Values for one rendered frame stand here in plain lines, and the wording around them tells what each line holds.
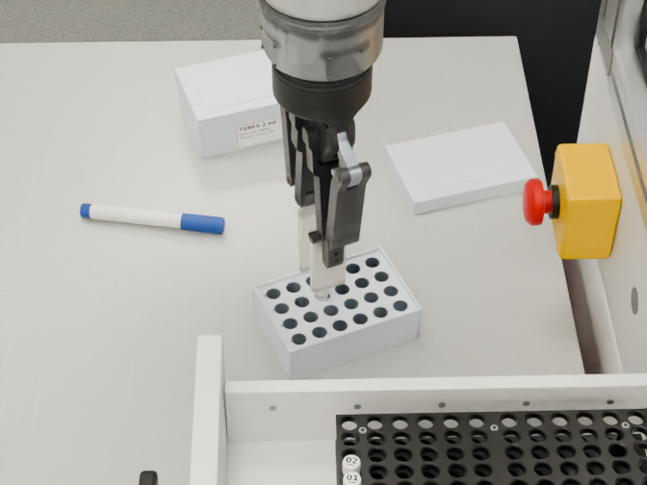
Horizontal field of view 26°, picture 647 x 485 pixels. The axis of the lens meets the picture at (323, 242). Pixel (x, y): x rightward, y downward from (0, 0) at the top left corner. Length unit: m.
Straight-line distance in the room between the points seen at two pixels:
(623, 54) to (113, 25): 1.84
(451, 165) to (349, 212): 0.31
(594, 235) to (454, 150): 0.25
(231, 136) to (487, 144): 0.25
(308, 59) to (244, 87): 0.42
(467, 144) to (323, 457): 0.45
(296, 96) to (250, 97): 0.37
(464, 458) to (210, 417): 0.18
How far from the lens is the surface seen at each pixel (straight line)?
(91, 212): 1.34
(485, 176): 1.36
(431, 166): 1.37
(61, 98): 1.50
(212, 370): 0.99
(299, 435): 1.06
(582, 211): 1.16
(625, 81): 1.15
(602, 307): 1.25
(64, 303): 1.28
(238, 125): 1.39
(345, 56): 1.00
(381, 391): 1.02
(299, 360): 1.18
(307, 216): 1.16
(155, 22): 2.89
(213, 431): 0.96
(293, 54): 0.99
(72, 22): 2.92
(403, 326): 1.21
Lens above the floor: 1.69
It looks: 45 degrees down
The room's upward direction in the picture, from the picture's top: straight up
